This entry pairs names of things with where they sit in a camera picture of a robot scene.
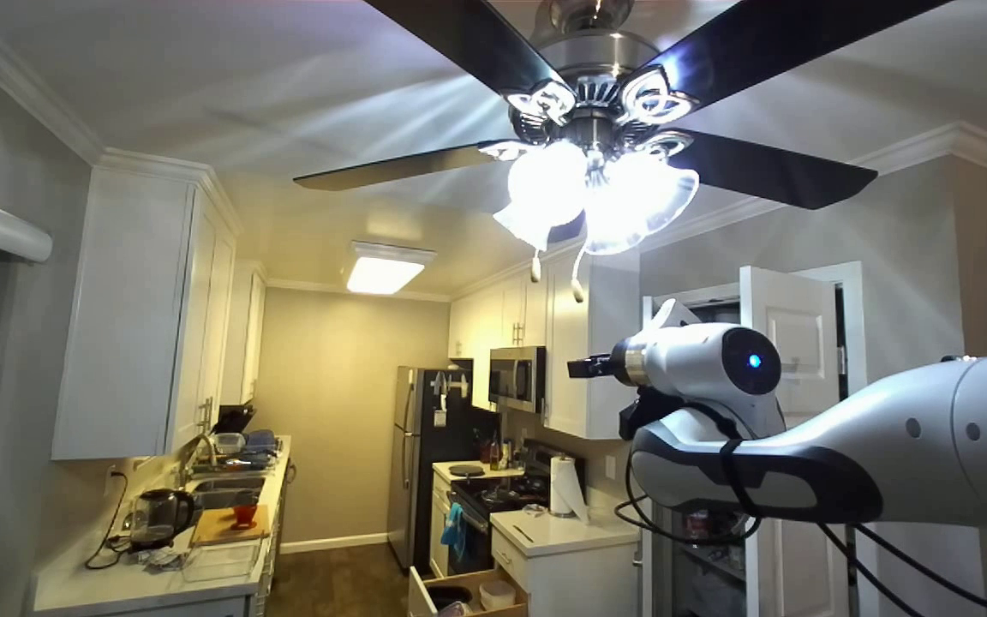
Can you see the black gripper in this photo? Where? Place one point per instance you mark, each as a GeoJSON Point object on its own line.
{"type": "Point", "coordinates": [615, 363]}

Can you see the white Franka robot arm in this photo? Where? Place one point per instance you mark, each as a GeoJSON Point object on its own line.
{"type": "Point", "coordinates": [951, 438]}

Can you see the black built-in microwave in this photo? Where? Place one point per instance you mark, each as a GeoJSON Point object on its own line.
{"type": "Point", "coordinates": [517, 377]}

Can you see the white upper cabinets with microwave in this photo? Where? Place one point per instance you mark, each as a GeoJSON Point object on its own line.
{"type": "Point", "coordinates": [504, 314]}

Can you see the white paper towel roll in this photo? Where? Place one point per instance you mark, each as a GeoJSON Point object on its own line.
{"type": "Point", "coordinates": [568, 485]}

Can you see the clear glass light shade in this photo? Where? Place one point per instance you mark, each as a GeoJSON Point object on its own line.
{"type": "Point", "coordinates": [636, 205]}
{"type": "Point", "coordinates": [551, 181]}
{"type": "Point", "coordinates": [519, 226]}

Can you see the white and black stove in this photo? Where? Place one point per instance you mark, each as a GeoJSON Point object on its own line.
{"type": "Point", "coordinates": [482, 485]}

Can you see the dark refrigerator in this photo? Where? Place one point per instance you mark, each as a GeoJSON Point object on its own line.
{"type": "Point", "coordinates": [421, 458]}

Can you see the short white counter cabinet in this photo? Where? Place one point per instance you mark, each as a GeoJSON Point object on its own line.
{"type": "Point", "coordinates": [568, 571]}

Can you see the rectangular kitchen ceiling light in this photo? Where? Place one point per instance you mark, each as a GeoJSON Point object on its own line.
{"type": "Point", "coordinates": [381, 276]}

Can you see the white panel door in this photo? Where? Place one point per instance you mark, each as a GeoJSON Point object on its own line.
{"type": "Point", "coordinates": [807, 314]}

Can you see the open wooden drawer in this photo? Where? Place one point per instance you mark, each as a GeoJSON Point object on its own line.
{"type": "Point", "coordinates": [471, 594]}

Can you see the dark ceiling fan blade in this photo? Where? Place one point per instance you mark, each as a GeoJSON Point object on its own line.
{"type": "Point", "coordinates": [779, 171]}
{"type": "Point", "coordinates": [460, 34]}
{"type": "Point", "coordinates": [769, 37]}
{"type": "Point", "coordinates": [404, 164]}

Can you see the silver ceiling fan motor housing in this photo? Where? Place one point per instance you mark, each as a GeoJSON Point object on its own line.
{"type": "Point", "coordinates": [590, 44]}

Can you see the small white upper cabinet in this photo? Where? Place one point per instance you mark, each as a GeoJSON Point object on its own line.
{"type": "Point", "coordinates": [245, 330]}

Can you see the blue dish stack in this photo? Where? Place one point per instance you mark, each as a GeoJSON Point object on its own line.
{"type": "Point", "coordinates": [247, 445]}

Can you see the dark box under cabinet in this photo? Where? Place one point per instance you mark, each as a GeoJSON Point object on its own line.
{"type": "Point", "coordinates": [235, 417]}

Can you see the small red item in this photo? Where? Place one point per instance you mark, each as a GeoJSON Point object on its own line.
{"type": "Point", "coordinates": [245, 516]}

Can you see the wooden cutting board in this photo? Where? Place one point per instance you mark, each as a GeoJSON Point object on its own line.
{"type": "Point", "coordinates": [221, 530]}

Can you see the dark metal pot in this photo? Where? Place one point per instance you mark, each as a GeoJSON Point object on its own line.
{"type": "Point", "coordinates": [162, 516]}

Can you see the large white upper kitchen cabinet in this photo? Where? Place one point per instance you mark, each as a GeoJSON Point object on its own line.
{"type": "Point", "coordinates": [117, 320]}

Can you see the long white kitchen counter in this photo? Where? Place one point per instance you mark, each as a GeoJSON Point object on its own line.
{"type": "Point", "coordinates": [153, 576]}

